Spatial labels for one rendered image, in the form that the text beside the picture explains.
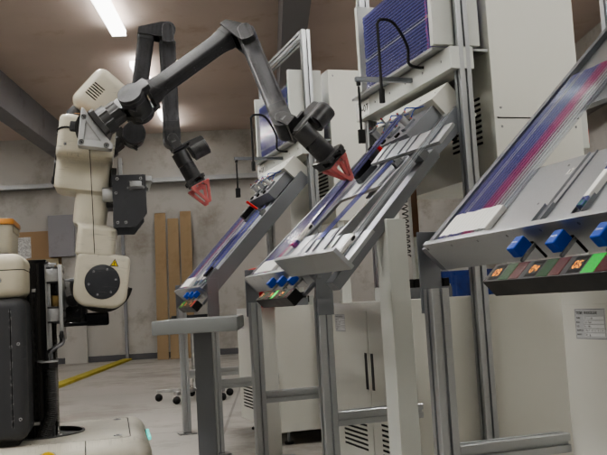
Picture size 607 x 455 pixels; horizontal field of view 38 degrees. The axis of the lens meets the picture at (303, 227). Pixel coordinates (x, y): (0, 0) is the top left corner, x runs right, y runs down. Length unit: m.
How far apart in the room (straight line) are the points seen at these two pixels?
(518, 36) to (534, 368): 1.05
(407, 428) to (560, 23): 1.44
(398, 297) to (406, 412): 0.29
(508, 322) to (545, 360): 0.17
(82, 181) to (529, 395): 1.51
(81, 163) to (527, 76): 1.42
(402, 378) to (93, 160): 1.16
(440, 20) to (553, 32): 0.41
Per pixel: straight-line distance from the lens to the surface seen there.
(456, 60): 2.78
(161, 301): 12.13
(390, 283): 2.29
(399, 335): 2.30
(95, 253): 2.73
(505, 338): 2.78
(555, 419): 2.89
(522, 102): 2.91
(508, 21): 2.96
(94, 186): 2.79
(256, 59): 2.61
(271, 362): 3.57
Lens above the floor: 0.62
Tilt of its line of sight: 5 degrees up
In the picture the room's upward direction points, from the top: 3 degrees counter-clockwise
